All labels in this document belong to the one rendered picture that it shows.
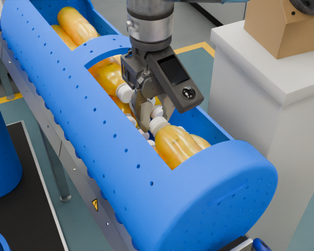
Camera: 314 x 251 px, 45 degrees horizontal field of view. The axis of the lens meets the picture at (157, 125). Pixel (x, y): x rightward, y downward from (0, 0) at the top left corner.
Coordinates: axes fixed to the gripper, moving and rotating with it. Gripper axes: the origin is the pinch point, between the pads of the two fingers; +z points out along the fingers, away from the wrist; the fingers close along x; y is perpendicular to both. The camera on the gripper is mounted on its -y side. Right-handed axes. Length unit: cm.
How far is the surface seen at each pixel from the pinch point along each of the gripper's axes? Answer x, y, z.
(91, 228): 4, 55, 117
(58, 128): 11.9, 34.7, 24.2
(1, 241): 39, 29, 54
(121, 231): 12.0, -4.3, 24.0
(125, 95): 0.8, 11.6, 0.1
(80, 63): 6.8, 20.2, -5.4
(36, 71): 13.7, 33.7, 2.7
